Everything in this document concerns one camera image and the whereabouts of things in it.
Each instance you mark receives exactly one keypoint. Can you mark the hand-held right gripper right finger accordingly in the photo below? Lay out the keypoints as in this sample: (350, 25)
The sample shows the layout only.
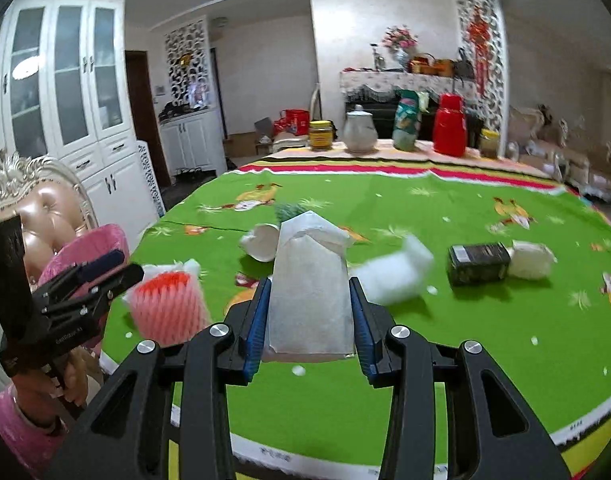
(363, 330)

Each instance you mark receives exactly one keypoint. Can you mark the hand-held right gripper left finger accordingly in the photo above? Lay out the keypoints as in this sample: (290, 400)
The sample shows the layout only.
(255, 325)

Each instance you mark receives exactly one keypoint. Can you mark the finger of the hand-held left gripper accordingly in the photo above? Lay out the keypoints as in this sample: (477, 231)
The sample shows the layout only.
(103, 261)
(120, 277)

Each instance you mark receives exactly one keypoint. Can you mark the pink foam fruit net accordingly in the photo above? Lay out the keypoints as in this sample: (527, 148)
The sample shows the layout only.
(168, 307)

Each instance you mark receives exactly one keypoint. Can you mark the white paper bag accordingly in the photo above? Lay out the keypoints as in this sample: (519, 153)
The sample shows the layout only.
(305, 290)

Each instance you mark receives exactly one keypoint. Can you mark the person's left forearm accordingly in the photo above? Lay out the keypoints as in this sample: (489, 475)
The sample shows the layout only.
(20, 445)

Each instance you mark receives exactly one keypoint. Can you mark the person's left hand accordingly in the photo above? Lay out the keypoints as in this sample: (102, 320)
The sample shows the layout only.
(40, 405)

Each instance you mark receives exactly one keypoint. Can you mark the white foam block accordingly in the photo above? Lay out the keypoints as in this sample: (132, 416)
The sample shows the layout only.
(395, 270)

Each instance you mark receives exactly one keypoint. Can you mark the ornate tufted dining chair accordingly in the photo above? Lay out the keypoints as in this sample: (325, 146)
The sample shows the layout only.
(45, 215)

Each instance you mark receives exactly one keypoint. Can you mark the crushed paper cup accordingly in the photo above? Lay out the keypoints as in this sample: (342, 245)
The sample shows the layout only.
(258, 242)

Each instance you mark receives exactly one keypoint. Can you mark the white carved panel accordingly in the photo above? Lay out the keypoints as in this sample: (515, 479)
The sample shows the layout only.
(150, 180)

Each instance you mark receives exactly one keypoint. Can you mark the green printed tablecloth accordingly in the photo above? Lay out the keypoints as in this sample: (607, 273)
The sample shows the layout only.
(485, 340)

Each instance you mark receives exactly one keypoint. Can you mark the pair of shoes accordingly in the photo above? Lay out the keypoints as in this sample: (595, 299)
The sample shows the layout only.
(189, 174)

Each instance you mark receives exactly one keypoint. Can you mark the black box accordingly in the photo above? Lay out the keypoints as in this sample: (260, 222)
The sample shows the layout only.
(478, 263)

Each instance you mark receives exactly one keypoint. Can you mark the white low cabinet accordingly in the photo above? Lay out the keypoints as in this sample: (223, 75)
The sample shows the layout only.
(193, 145)

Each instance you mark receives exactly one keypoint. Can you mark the dark wooden door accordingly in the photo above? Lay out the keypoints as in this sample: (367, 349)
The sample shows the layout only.
(140, 110)

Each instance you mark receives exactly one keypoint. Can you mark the tall white cabinet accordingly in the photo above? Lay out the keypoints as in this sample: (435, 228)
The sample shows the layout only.
(70, 85)

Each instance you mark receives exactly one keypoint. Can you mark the small white crumpled piece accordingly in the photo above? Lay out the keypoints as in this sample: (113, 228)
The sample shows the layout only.
(531, 260)

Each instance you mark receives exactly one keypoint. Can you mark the cardboard box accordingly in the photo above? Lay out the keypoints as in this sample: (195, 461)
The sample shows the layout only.
(248, 140)

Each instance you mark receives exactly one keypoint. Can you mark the white ceramic teapot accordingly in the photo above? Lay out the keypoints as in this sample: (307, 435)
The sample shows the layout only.
(359, 132)

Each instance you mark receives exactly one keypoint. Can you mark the yellow lidded jar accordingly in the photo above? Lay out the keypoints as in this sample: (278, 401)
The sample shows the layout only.
(320, 136)

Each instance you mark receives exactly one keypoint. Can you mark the red gift bag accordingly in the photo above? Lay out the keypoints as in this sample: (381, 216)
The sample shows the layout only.
(280, 126)

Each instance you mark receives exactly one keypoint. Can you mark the red gift box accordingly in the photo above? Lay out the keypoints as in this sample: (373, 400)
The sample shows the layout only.
(297, 122)

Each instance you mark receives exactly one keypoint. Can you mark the green snack bag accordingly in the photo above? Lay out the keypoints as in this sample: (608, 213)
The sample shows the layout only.
(405, 122)

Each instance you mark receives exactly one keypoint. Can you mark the white lattice screen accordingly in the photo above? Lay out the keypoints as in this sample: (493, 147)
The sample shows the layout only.
(495, 60)
(185, 65)

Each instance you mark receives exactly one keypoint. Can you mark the black piano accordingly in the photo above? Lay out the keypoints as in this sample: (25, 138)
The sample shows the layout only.
(380, 115)

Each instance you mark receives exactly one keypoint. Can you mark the red thermos jug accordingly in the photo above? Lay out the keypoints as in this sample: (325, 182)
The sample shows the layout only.
(449, 127)

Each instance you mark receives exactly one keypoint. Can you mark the glass jar yellow lid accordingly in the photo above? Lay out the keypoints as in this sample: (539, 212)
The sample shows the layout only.
(489, 145)

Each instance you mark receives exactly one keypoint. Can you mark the lace fringed cover cloth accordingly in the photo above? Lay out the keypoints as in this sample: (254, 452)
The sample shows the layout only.
(380, 82)

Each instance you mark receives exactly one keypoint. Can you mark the cream ornate armchair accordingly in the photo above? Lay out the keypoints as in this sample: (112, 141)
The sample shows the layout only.
(525, 130)

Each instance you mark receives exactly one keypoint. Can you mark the wicker basket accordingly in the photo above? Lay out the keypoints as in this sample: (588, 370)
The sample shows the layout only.
(421, 66)

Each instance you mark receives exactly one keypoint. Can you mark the metal stand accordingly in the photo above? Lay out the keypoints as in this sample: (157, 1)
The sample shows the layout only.
(378, 60)

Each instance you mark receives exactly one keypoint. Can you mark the brown handbag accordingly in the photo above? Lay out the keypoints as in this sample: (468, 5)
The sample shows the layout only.
(444, 68)

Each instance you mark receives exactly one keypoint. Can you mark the cream ornate sofa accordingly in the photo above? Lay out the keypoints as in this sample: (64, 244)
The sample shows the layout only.
(585, 165)

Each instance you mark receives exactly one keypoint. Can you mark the black handbag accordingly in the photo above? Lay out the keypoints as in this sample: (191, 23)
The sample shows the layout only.
(465, 67)

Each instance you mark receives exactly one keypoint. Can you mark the blue white flower vase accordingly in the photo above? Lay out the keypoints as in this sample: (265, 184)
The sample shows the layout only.
(400, 42)

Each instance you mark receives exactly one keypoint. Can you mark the red knot ornament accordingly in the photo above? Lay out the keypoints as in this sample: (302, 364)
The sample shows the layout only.
(478, 40)

